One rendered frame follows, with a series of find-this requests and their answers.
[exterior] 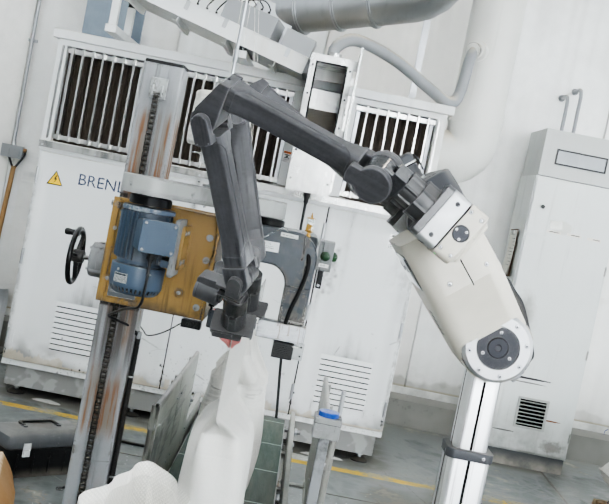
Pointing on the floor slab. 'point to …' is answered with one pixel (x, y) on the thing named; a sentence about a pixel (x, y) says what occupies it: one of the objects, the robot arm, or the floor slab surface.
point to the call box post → (317, 471)
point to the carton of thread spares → (1, 473)
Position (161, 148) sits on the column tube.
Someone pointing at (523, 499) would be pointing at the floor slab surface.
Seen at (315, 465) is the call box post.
